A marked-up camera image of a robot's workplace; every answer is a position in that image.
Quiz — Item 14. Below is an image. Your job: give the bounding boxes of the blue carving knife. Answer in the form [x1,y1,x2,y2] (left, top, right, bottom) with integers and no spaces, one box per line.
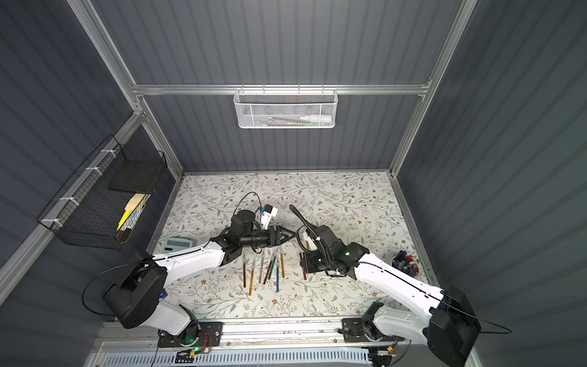
[275,260,280,293]

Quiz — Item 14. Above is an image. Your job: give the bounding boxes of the black wire mesh basket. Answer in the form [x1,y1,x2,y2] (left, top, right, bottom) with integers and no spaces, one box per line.
[37,135,168,250]

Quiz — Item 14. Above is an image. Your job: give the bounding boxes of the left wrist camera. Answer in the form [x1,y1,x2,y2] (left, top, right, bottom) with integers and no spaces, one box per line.
[261,204,278,230]

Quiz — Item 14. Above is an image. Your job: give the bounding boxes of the white wire mesh basket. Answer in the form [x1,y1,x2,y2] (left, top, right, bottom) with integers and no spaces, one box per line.
[233,90,339,129]

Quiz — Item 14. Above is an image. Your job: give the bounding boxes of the yellow sticky notes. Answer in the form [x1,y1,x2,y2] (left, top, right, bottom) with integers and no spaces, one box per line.
[117,194,151,232]

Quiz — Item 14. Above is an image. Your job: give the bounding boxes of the light blue calculator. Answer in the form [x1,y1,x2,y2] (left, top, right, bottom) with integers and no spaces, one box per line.
[161,237,198,254]

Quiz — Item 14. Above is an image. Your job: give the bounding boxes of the green carving knife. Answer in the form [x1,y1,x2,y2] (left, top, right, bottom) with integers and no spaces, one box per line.
[268,250,277,280]

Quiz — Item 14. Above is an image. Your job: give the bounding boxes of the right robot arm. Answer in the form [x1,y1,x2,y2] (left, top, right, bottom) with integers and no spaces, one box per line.
[296,226,481,366]

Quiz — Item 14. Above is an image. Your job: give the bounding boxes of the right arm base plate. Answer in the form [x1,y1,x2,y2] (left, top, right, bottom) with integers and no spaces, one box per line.
[337,317,404,343]

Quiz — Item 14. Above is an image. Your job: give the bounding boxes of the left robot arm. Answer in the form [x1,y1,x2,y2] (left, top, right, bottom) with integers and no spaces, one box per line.
[102,209,296,337]

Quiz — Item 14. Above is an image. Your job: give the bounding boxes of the white marker in basket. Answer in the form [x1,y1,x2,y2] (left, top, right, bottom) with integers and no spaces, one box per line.
[299,115,333,125]

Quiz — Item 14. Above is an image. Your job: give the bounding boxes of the black notebook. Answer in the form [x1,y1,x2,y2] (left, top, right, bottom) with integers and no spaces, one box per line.
[107,161,163,194]

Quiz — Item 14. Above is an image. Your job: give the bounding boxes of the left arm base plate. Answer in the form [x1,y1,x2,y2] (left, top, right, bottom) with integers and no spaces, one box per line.
[157,322,224,349]

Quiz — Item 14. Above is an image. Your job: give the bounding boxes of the pink cup of markers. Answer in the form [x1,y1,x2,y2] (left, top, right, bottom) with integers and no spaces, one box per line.
[392,250,420,278]

